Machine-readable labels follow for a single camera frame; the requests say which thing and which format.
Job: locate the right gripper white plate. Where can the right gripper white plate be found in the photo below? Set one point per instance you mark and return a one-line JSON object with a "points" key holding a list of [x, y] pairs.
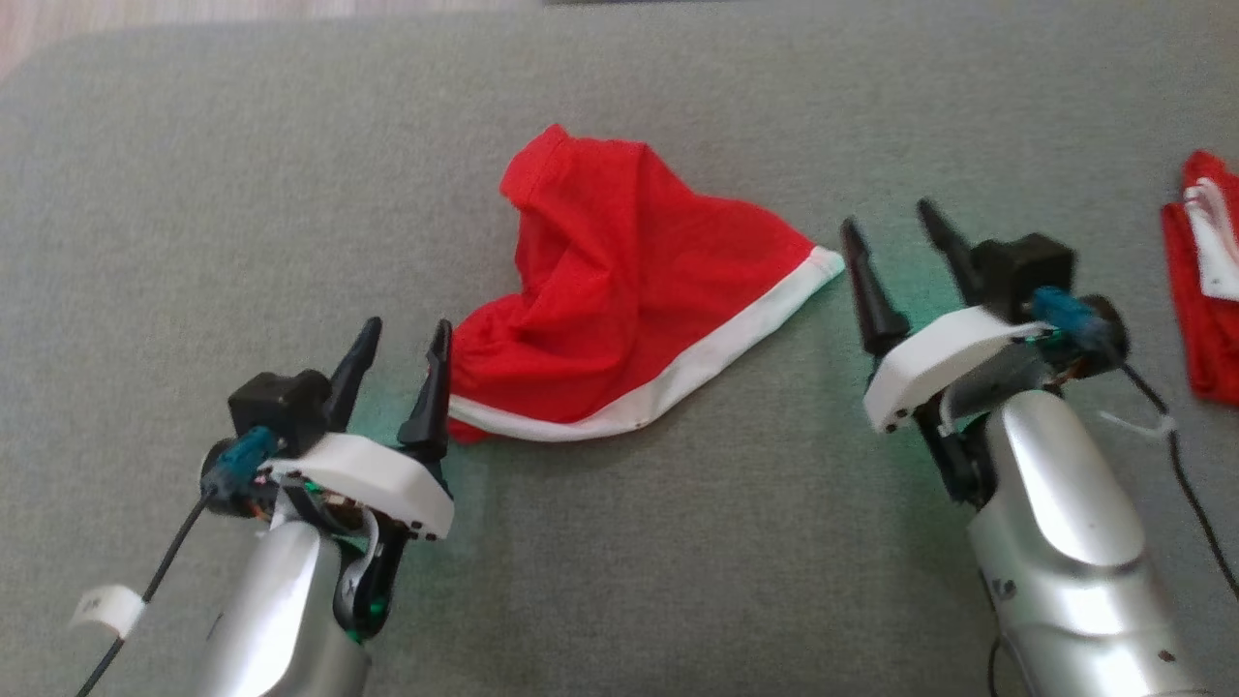
{"points": [[939, 363]]}

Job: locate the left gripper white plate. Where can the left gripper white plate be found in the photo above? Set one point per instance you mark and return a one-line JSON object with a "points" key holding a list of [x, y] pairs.
{"points": [[377, 479]]}

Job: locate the red shorts with white hem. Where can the red shorts with white hem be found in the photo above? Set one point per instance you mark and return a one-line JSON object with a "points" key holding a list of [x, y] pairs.
{"points": [[600, 290]]}

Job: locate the red jersey with white sleeves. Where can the red jersey with white sleeves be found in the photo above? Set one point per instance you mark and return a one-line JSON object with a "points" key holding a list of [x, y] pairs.
{"points": [[1210, 339]]}

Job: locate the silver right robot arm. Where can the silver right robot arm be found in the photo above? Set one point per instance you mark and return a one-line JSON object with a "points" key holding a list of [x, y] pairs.
{"points": [[1065, 542]]}

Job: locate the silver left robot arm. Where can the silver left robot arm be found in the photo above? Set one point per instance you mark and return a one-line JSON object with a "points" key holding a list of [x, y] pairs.
{"points": [[271, 620]]}

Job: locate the large grey sofa seat cushion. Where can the large grey sofa seat cushion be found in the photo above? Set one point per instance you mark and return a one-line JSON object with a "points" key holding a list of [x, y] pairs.
{"points": [[678, 542]]}

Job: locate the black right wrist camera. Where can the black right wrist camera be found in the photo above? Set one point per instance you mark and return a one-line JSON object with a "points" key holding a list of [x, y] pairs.
{"points": [[1021, 271]]}

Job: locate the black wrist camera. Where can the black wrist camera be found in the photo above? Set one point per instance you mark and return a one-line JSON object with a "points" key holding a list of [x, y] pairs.
{"points": [[276, 411], [1021, 271]]}

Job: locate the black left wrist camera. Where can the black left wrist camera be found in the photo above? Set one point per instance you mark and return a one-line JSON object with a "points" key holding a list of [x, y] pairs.
{"points": [[276, 411]]}

